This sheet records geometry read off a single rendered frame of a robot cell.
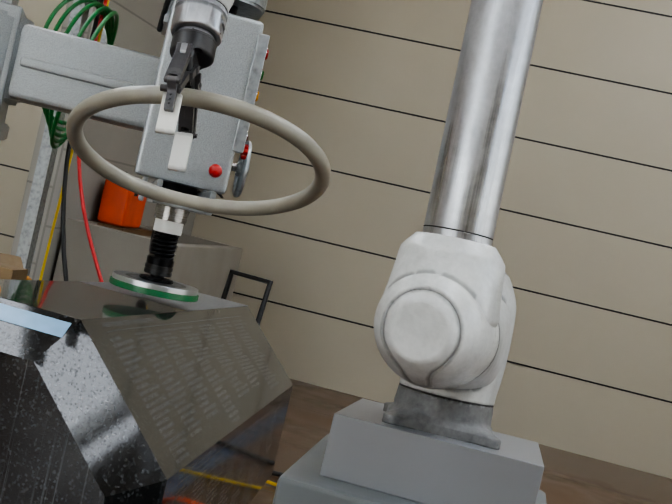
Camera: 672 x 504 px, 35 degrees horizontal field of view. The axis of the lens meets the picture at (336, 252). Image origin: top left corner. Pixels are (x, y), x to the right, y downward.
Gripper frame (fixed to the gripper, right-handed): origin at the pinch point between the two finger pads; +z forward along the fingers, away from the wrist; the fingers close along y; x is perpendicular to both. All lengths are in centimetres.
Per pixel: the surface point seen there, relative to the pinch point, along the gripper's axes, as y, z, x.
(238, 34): 62, -60, 5
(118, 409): 47, 35, 10
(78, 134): 17.4, -8.0, 21.2
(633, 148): 496, -272, -191
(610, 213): 513, -230, -181
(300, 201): 34.7, -8.0, -18.8
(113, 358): 51, 24, 14
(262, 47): 64, -58, -1
